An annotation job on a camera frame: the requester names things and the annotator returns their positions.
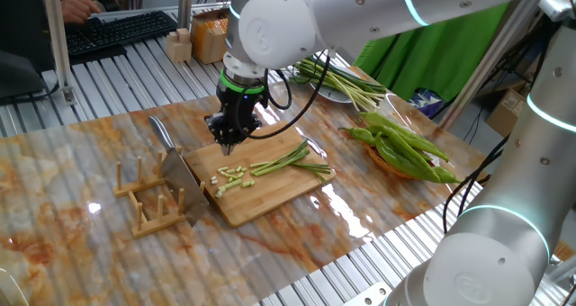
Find green cloth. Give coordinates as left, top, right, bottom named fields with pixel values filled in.
left=353, top=2, right=509, bottom=103

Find wooden peg rack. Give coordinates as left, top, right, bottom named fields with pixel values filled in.
left=112, top=148, right=207, bottom=239

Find grey metal bracket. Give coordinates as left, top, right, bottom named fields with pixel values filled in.
left=537, top=0, right=576, bottom=23

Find uncut green garlic stalks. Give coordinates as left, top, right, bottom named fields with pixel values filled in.
left=248, top=139, right=333, bottom=185

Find steel cleaver knife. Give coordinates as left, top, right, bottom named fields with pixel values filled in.
left=148, top=114, right=211, bottom=229

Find black computer keyboard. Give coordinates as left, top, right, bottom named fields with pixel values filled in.
left=65, top=10, right=179, bottom=58

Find long green chili pepper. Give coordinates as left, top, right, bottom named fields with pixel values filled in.
left=337, top=125, right=378, bottom=146
left=373, top=131, right=436, bottom=182
left=431, top=165, right=463, bottom=185
left=358, top=111, right=450, bottom=163
left=368, top=124, right=443, bottom=185

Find aluminium frame post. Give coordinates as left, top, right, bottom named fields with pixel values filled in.
left=177, top=0, right=194, bottom=31
left=438, top=2, right=541, bottom=131
left=39, top=0, right=77, bottom=105

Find black cable bundle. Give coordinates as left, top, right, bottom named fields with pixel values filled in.
left=442, top=134, right=510, bottom=235

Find blue patterned bag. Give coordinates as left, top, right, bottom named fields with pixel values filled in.
left=407, top=88, right=445, bottom=119

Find clear glass dish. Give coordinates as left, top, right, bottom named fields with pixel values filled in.
left=294, top=124, right=329, bottom=161

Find long cut green garlic piece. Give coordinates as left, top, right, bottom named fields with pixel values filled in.
left=218, top=178, right=243, bottom=194

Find black computer monitor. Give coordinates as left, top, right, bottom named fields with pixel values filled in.
left=0, top=0, right=58, bottom=103

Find bunch of green garlic stalks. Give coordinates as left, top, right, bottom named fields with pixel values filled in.
left=290, top=56, right=388, bottom=113

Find bamboo cutting board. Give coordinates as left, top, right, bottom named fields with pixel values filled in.
left=184, top=120, right=338, bottom=230

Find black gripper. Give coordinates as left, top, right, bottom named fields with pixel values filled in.
left=204, top=88, right=270, bottom=157

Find woven wicker basket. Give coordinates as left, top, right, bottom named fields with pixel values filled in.
left=362, top=141, right=437, bottom=181

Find black monitor cable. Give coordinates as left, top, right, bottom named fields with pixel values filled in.
left=0, top=81, right=62, bottom=105

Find taped cardboard box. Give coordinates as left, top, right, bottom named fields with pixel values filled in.
left=190, top=7, right=230, bottom=65

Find marble pattern table mat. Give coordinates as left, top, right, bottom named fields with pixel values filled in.
left=0, top=65, right=491, bottom=306

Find wooden block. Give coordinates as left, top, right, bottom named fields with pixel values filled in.
left=165, top=27, right=194, bottom=64

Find person's bare hand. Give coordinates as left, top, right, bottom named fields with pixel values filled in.
left=60, top=0, right=103, bottom=26

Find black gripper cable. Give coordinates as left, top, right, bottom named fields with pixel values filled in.
left=245, top=49, right=332, bottom=140

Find white metal mounting plate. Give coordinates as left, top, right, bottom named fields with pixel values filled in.
left=341, top=281, right=393, bottom=306

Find open brown cardboard box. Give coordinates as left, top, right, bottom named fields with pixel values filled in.
left=485, top=78, right=527, bottom=139

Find grey round plate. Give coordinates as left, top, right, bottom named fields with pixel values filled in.
left=309, top=78, right=356, bottom=104

